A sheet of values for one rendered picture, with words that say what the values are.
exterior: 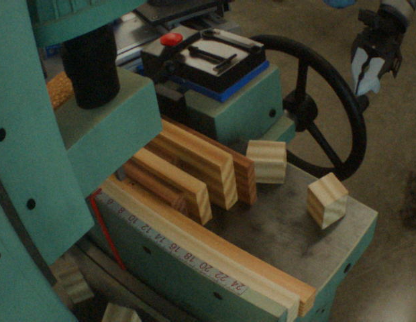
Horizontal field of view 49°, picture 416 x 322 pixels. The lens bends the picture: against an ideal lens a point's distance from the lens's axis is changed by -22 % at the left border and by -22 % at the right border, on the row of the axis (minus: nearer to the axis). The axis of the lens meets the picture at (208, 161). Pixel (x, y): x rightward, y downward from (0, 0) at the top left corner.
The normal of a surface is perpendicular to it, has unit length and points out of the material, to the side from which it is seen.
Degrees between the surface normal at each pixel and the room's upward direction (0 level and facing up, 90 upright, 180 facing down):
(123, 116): 90
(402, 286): 0
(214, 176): 90
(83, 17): 90
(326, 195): 0
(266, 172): 90
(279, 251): 0
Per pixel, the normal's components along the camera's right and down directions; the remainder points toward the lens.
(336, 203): 0.46, 0.58
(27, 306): 0.74, 0.40
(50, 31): 0.00, 0.70
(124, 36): -0.12, -0.70
